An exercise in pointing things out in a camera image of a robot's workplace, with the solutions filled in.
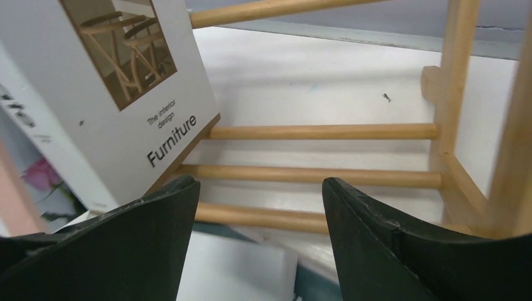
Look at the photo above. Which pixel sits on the pink Warm Chord book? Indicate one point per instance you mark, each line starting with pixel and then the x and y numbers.
pixel 34 198

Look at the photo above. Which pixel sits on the teal book under stack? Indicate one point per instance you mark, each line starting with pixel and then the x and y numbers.
pixel 309 285

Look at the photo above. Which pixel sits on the wooden book rack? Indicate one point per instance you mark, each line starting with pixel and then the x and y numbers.
pixel 505 212

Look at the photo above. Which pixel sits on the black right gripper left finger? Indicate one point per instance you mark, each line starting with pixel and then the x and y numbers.
pixel 134 252

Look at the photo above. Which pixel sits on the large grey white book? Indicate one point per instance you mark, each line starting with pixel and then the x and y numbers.
pixel 219 268

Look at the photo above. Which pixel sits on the brown Decorate Furniture book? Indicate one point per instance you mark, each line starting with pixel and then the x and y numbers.
pixel 114 100

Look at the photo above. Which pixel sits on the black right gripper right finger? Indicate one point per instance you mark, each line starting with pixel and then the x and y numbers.
pixel 382 253

